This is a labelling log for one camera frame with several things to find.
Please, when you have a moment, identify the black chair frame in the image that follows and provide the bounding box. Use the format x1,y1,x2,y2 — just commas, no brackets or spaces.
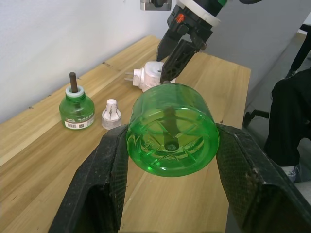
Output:
284,31,311,79

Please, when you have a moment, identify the grey sneaker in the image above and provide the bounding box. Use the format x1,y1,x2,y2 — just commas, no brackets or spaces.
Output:
283,165,302,183

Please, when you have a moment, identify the person's black trouser leg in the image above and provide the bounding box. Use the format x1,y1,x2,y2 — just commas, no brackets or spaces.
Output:
263,67,311,168

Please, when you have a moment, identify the green liquid bottle with label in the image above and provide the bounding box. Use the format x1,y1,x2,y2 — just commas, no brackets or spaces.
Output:
59,72,95,130

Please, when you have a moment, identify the black office chair base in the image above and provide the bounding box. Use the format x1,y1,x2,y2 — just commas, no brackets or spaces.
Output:
243,108,271,127

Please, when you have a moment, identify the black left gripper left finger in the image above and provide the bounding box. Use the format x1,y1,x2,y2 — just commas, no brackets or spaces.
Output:
48,123,131,233

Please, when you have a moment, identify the white mosquito repellent heater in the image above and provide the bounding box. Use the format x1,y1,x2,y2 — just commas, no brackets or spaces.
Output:
125,61,178,92

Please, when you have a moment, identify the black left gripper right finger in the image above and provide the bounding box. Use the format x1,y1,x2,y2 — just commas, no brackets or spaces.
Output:
215,123,311,233

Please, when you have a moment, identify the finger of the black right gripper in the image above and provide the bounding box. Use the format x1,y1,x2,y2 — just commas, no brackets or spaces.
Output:
160,40,207,84
156,33,186,62

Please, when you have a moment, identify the white bottle cap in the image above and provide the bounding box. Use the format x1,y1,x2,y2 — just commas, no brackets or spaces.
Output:
101,99,122,130

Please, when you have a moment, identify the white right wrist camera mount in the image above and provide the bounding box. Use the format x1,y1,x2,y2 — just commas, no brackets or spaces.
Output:
140,0,221,27

